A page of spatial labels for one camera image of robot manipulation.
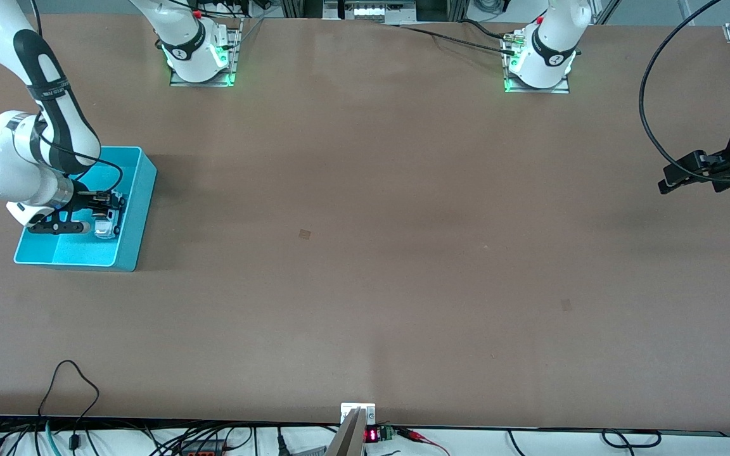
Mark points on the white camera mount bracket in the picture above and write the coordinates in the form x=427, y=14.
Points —
x=368, y=408

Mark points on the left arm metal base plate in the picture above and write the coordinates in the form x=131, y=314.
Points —
x=561, y=90

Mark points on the red digit display module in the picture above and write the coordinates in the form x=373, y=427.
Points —
x=372, y=435

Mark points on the white jeep toy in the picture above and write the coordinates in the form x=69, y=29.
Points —
x=105, y=228

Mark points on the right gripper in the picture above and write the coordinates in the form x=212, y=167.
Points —
x=86, y=198

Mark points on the black power strip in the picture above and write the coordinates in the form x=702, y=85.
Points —
x=203, y=452

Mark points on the aluminium frame with device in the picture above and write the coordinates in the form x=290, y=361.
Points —
x=371, y=11

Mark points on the grey aluminium camera bar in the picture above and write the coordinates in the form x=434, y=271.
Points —
x=347, y=440

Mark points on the red clip lead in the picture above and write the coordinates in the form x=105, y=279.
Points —
x=412, y=434

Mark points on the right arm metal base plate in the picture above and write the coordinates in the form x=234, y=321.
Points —
x=237, y=60

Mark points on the teal plastic bin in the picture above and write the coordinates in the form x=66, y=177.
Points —
x=137, y=209

